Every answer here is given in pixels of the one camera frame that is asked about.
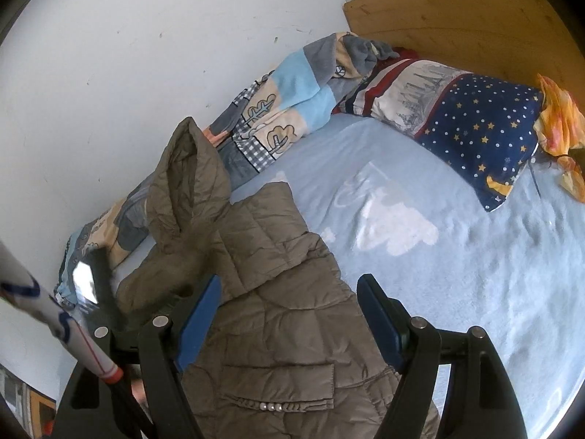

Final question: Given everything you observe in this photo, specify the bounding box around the light blue cloud bed sheet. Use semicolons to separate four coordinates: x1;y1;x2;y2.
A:
110;112;585;439

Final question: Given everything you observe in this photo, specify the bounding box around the wooden headboard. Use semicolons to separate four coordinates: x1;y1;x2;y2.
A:
343;0;585;115

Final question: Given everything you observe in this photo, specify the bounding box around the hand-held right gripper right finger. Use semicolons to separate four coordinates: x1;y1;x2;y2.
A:
356;273;526;439

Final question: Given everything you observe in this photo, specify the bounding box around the patchwork printed blanket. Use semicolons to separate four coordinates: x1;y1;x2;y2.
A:
55;32;396;307

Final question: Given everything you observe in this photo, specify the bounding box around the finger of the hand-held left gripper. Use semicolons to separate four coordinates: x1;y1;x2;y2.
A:
72;248;128;331

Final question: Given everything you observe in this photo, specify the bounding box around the olive quilted hooded jacket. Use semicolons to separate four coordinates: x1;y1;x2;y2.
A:
116;116;442;439

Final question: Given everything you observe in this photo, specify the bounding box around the navy star print pillow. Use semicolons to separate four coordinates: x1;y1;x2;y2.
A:
331;57;547;213

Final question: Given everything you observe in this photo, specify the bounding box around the orange yellow cloth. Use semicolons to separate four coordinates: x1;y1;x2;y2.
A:
534;73;585;204

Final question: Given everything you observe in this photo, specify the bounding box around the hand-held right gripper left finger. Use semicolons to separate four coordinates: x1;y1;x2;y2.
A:
52;274;224;439

